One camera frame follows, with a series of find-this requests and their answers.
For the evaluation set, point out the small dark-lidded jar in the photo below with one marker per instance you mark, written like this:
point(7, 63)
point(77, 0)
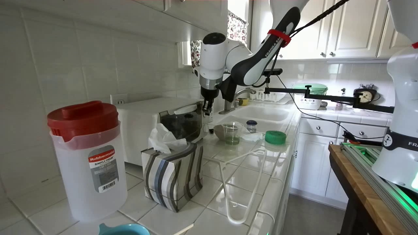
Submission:
point(251, 125)

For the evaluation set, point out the small white toaster oven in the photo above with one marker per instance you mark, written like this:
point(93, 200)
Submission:
point(183, 118)

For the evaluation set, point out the white lower cabinets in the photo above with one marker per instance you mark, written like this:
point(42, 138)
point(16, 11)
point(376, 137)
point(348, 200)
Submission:
point(312, 176)

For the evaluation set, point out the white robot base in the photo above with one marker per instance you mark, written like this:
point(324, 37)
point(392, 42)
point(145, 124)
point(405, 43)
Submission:
point(397, 161)

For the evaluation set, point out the blue bowl rim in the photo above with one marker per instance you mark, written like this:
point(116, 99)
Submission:
point(129, 229)

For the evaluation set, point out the white cabinets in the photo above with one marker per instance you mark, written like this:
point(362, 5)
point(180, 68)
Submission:
point(354, 30)
point(312, 176)

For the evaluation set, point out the green lidded container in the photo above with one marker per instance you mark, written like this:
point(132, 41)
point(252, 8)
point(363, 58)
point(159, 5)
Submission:
point(319, 89)

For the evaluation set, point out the chrome kitchen faucet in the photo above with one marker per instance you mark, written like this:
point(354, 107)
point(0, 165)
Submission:
point(239, 98)

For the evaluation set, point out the striped fabric tissue box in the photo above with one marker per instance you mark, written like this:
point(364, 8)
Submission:
point(171, 169)

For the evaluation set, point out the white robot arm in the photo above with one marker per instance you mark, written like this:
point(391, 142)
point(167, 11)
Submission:
point(226, 64)

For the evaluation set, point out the green plastic lid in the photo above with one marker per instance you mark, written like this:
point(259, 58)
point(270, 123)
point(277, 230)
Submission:
point(274, 137)

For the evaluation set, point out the clear pitcher with red lid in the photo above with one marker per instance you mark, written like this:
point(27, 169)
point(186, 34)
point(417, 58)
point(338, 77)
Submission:
point(88, 146)

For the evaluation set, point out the white sink basin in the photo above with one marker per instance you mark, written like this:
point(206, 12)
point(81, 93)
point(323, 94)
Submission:
point(269, 118)

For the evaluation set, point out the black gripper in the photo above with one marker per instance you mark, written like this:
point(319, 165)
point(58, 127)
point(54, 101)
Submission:
point(209, 95)

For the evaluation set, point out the white upper cabinets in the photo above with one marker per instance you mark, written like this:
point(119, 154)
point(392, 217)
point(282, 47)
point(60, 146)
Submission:
point(354, 30)

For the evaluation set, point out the wooden table with rail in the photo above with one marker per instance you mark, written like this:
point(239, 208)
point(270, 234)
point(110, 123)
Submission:
point(375, 206)

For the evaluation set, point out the floral window curtain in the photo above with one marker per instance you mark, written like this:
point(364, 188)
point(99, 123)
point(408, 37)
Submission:
point(236, 30)

